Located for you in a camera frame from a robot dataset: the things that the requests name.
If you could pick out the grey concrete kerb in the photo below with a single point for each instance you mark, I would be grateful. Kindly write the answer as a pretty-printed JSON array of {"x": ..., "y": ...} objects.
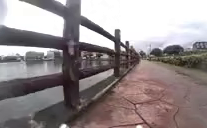
[{"x": 91, "y": 91}]

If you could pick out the dark wooden fence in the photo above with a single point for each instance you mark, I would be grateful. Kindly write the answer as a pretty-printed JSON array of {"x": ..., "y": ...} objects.
[{"x": 71, "y": 66}]

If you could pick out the red stone path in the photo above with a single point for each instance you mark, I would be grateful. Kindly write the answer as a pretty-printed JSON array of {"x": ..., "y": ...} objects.
[{"x": 151, "y": 93}]

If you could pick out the row of buildings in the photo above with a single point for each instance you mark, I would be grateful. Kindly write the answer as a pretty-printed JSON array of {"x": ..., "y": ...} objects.
[{"x": 34, "y": 55}]

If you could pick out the robot's own part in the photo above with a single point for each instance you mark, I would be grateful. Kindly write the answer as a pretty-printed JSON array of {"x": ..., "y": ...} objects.
[
  {"x": 62, "y": 126},
  {"x": 138, "y": 126}
]

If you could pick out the dark green trees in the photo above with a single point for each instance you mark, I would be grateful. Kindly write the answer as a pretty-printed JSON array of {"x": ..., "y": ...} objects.
[{"x": 173, "y": 49}]

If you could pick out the grey water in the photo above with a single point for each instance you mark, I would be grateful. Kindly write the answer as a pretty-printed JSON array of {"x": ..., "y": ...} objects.
[{"x": 24, "y": 70}]

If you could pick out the grass strip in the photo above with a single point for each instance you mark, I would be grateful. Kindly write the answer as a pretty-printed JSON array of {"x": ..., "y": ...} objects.
[{"x": 204, "y": 76}]

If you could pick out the grey building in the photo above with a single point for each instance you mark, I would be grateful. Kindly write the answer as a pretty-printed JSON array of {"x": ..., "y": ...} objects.
[{"x": 204, "y": 46}]

